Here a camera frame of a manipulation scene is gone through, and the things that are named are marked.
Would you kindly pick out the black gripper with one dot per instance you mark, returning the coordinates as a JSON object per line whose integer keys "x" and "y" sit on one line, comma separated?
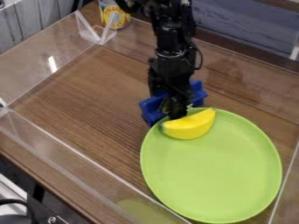
{"x": 171, "y": 69}

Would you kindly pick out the blue plastic block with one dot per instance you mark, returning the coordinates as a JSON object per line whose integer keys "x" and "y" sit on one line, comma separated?
{"x": 151, "y": 106}

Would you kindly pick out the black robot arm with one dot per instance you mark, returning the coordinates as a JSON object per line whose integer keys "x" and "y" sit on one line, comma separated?
{"x": 171, "y": 20}

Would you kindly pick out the green plate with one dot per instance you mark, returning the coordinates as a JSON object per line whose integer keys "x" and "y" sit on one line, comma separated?
{"x": 216, "y": 179}

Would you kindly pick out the yellow toy banana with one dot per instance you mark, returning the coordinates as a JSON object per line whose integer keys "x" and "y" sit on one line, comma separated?
{"x": 191, "y": 126}

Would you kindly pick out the yellow printed can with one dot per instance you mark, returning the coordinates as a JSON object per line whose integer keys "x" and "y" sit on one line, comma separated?
{"x": 111, "y": 11}

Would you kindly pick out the black device with knob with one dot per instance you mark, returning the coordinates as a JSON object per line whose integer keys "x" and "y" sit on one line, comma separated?
{"x": 40, "y": 213}

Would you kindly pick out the clear acrylic enclosure wall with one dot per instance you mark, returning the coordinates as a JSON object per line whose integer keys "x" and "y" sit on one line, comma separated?
{"x": 71, "y": 126}

